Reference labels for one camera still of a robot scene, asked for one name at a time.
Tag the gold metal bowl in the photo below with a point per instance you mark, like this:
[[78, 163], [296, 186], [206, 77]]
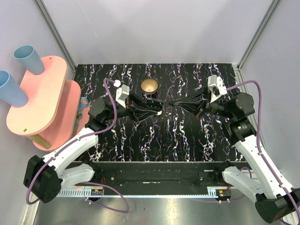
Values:
[[149, 86]]

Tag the front light blue cup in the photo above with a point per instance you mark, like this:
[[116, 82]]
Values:
[[10, 91]]

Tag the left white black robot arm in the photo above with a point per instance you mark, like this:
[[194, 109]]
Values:
[[46, 176]]

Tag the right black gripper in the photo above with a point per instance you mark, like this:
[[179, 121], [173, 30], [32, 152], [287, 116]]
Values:
[[196, 104]]

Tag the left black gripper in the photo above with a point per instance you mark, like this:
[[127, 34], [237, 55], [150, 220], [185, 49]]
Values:
[[131, 108]]

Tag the light blue cup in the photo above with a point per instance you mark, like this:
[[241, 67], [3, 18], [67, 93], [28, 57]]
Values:
[[10, 91], [29, 58]]

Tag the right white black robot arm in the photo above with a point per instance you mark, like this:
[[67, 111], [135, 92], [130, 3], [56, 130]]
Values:
[[274, 197]]

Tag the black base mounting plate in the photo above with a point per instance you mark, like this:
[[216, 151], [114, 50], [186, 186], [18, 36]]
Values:
[[162, 178]]

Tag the rear light blue cup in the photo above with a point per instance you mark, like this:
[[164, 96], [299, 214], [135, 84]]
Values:
[[29, 58]]

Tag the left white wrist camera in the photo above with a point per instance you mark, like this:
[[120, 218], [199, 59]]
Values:
[[122, 93]]

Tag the pink two-tier wooden shelf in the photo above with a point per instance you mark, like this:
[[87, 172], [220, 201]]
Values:
[[48, 118]]

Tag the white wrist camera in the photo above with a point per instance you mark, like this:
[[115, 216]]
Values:
[[216, 87], [122, 93]]

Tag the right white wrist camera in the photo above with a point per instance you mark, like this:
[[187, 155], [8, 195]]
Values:
[[216, 87]]

